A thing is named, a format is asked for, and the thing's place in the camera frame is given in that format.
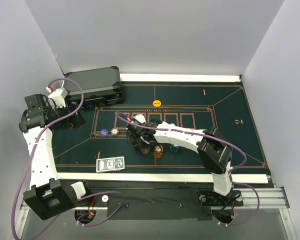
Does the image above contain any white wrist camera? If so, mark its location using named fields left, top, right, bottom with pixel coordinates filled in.
left=130, top=114, right=147, bottom=127
left=46, top=87, right=68, bottom=110

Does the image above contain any aluminium mounting rail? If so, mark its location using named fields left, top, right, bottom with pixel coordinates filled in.
left=18, top=188, right=297, bottom=240

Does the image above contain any dark green poker mat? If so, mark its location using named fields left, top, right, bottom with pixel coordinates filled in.
left=52, top=82, right=271, bottom=175

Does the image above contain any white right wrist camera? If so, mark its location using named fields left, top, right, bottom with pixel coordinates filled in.
left=130, top=114, right=147, bottom=127

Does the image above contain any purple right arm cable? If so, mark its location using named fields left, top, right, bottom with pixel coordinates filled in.
left=114, top=111, right=261, bottom=227

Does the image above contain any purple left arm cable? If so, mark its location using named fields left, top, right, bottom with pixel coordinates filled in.
left=11, top=77, right=126, bottom=240

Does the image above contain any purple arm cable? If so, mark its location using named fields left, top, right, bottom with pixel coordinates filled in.
left=11, top=77, right=126, bottom=240
left=114, top=111, right=261, bottom=227

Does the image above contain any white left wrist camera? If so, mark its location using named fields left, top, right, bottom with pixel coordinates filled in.
left=46, top=87, right=68, bottom=110

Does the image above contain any green blue chip stack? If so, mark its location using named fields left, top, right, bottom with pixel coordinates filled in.
left=170, top=144, right=179, bottom=154

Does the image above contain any blue playing card deck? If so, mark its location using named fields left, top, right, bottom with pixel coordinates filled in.
left=96, top=156, right=126, bottom=173

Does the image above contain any white blue chip stack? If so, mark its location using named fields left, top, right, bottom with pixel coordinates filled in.
left=141, top=147, right=150, bottom=155

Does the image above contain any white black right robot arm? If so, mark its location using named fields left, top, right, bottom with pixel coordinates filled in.
left=126, top=118, right=233, bottom=205

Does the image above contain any blue blind button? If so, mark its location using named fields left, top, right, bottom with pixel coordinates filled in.
left=99, top=128, right=109, bottom=138

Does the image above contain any orange dealer button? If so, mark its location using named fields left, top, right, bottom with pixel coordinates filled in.
left=152, top=99, right=162, bottom=108

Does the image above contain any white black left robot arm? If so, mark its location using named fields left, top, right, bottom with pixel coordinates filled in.
left=19, top=88, right=93, bottom=220

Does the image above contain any orange red chip stack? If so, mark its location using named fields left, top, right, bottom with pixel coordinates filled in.
left=153, top=145, right=164, bottom=159

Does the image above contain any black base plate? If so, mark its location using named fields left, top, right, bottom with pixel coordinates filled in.
left=59, top=179, right=245, bottom=222

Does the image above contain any white blue poker chip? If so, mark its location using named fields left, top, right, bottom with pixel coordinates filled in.
left=110, top=128, right=119, bottom=136

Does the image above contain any black aluminium poker case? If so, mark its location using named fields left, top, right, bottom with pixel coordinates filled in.
left=64, top=66, right=124, bottom=109

